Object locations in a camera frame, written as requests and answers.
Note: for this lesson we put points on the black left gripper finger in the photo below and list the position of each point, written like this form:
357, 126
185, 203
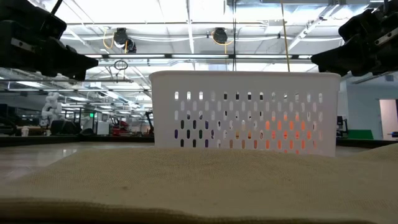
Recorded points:
76, 74
79, 60

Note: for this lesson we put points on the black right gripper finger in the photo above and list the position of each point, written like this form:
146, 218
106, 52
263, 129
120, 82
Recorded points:
348, 72
335, 57

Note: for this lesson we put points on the orange toy fruit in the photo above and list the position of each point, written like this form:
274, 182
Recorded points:
285, 134

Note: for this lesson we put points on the purple toy grape bunch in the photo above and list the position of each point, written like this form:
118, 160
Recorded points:
206, 125

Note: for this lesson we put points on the white robot figure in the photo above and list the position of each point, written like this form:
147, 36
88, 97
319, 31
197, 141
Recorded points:
51, 107

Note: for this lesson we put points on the black chair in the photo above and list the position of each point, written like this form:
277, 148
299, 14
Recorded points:
65, 128

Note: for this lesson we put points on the white cabinet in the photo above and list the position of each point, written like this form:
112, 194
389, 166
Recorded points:
102, 128

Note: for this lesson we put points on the green board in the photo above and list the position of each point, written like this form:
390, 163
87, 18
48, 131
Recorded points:
360, 134

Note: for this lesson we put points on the red cart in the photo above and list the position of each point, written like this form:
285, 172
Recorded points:
119, 128

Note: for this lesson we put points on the white cup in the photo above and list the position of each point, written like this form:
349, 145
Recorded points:
25, 131

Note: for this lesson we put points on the white perforated plastic basket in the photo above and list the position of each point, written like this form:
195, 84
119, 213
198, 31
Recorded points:
242, 82

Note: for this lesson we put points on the beige burlap cloth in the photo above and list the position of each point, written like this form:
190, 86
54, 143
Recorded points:
199, 186

